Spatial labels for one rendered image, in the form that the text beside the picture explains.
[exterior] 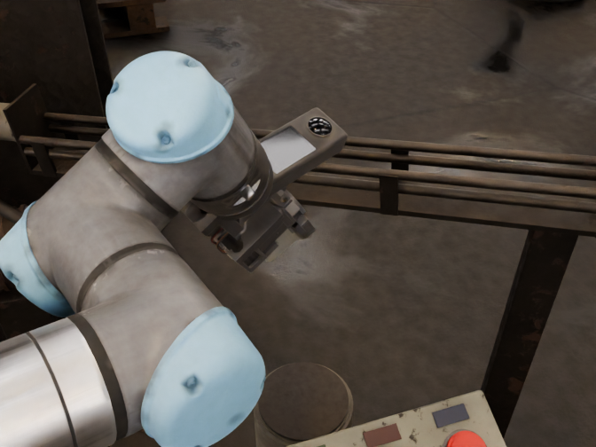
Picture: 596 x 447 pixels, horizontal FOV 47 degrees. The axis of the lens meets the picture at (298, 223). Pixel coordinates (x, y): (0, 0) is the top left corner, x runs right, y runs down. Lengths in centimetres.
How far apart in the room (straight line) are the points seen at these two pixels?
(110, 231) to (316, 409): 45
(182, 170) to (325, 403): 44
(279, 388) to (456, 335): 82
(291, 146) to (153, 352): 31
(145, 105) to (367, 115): 185
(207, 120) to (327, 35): 234
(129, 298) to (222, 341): 6
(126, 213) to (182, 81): 9
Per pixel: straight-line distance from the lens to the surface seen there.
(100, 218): 45
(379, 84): 245
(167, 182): 47
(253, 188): 55
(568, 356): 164
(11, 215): 108
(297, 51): 265
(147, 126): 44
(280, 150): 63
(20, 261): 48
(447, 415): 73
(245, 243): 63
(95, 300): 42
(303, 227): 66
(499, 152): 85
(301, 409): 83
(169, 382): 37
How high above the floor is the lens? 121
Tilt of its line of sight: 41 degrees down
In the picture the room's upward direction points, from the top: straight up
